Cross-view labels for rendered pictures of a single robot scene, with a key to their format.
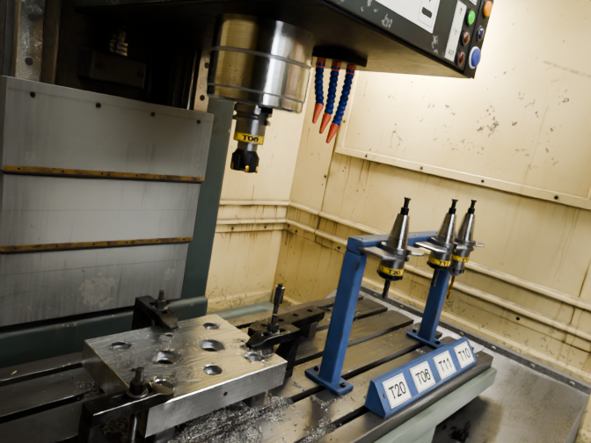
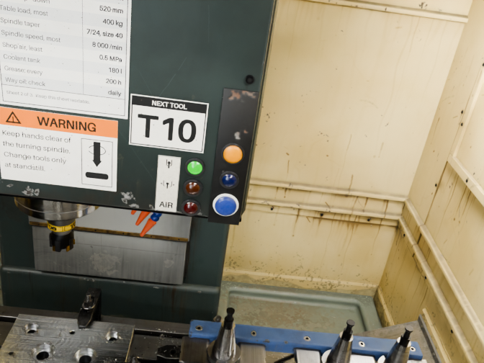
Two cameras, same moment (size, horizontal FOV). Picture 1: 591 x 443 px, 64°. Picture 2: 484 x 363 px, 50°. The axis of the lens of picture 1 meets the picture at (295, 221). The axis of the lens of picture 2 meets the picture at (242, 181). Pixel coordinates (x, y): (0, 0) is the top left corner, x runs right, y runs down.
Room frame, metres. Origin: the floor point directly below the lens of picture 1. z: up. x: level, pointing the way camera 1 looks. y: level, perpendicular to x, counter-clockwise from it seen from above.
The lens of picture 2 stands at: (0.43, -0.69, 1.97)
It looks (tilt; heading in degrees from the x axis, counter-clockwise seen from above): 28 degrees down; 44
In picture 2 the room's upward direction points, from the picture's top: 9 degrees clockwise
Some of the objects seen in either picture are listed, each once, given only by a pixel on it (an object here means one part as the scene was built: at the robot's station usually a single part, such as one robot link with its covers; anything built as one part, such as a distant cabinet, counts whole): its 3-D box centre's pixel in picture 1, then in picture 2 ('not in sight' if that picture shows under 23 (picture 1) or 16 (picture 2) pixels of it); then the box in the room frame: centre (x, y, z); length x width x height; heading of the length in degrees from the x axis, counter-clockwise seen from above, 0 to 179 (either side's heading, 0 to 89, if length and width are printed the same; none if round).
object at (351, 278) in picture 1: (341, 318); not in sight; (0.94, -0.14, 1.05); 0.10 x 0.05 x 0.30; 48
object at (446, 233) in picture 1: (448, 227); (342, 349); (1.11, -0.36, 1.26); 0.04 x 0.04 x 0.07
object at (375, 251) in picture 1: (380, 253); (194, 353); (0.91, -0.18, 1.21); 0.07 x 0.05 x 0.01; 48
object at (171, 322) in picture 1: (156, 323); (88, 314); (0.91, 0.25, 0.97); 0.13 x 0.03 x 0.15; 48
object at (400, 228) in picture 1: (399, 229); (226, 338); (0.95, -0.21, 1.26); 0.04 x 0.04 x 0.07
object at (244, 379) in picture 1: (187, 363); (64, 361); (0.80, 0.15, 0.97); 0.29 x 0.23 x 0.05; 138
